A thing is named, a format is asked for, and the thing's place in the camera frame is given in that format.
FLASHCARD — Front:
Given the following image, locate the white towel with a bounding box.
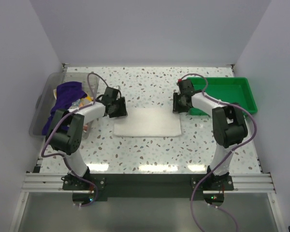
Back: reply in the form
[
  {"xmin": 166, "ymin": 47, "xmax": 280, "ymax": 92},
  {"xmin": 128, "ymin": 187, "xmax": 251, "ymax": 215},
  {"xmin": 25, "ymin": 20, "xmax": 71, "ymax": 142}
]
[{"xmin": 114, "ymin": 107, "xmax": 182, "ymax": 137}]

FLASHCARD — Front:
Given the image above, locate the purple towel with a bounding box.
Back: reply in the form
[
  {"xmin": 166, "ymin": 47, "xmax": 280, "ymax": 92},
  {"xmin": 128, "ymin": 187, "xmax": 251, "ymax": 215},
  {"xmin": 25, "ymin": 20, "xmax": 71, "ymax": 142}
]
[{"xmin": 42, "ymin": 81, "xmax": 87, "ymax": 135}]

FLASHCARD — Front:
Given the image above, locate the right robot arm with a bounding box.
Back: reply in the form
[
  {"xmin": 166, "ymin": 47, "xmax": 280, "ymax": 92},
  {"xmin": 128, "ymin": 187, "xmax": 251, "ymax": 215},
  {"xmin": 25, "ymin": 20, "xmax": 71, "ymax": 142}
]
[{"xmin": 173, "ymin": 79, "xmax": 248, "ymax": 190}]

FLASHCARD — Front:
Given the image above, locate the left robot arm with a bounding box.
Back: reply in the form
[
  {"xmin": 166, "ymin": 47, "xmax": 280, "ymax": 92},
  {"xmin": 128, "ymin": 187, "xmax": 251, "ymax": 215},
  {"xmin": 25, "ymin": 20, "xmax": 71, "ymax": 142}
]
[{"xmin": 41, "ymin": 87, "xmax": 128, "ymax": 190}]

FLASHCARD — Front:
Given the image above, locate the colourful patterned towel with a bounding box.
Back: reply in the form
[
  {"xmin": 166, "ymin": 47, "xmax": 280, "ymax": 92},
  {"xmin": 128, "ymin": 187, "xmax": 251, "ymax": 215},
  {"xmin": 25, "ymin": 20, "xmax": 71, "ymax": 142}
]
[{"xmin": 53, "ymin": 89, "xmax": 93, "ymax": 133}]

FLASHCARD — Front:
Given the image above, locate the green plastic tray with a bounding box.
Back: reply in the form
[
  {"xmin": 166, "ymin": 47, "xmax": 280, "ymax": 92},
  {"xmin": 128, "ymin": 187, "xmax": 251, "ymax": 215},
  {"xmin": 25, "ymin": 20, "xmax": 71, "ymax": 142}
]
[{"xmin": 188, "ymin": 76, "xmax": 258, "ymax": 115}]

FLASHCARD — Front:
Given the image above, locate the clear grey plastic bin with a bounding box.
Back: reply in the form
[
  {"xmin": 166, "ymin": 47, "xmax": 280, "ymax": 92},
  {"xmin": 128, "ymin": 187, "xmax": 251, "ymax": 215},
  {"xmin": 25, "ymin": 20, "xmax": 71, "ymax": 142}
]
[{"xmin": 29, "ymin": 72, "xmax": 99, "ymax": 139}]

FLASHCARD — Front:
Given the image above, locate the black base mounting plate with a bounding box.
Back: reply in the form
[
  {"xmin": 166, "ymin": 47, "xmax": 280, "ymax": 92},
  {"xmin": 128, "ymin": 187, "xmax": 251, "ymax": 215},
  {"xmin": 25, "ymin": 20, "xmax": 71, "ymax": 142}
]
[{"xmin": 61, "ymin": 173, "xmax": 234, "ymax": 203}]

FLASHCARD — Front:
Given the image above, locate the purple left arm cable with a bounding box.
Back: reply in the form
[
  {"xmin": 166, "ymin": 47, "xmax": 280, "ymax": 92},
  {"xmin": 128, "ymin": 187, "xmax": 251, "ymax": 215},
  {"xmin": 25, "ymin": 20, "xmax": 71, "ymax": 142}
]
[{"xmin": 40, "ymin": 72, "xmax": 109, "ymax": 208}]

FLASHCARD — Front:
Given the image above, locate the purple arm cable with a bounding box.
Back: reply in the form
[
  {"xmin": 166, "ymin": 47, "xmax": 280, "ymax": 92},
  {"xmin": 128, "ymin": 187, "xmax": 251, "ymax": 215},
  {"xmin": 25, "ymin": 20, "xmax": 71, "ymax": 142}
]
[
  {"xmin": 40, "ymin": 72, "xmax": 109, "ymax": 208},
  {"xmin": 181, "ymin": 73, "xmax": 259, "ymax": 232}
]

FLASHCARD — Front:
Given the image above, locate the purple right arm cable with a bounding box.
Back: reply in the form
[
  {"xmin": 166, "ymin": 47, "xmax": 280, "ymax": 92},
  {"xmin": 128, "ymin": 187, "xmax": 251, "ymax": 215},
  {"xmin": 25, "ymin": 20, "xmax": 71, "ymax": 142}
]
[{"xmin": 181, "ymin": 73, "xmax": 259, "ymax": 232}]

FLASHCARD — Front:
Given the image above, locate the aluminium frame rail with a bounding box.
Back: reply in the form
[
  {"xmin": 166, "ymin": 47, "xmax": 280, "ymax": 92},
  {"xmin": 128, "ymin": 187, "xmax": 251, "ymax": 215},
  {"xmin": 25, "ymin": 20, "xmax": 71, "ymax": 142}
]
[{"xmin": 21, "ymin": 173, "xmax": 276, "ymax": 193}]

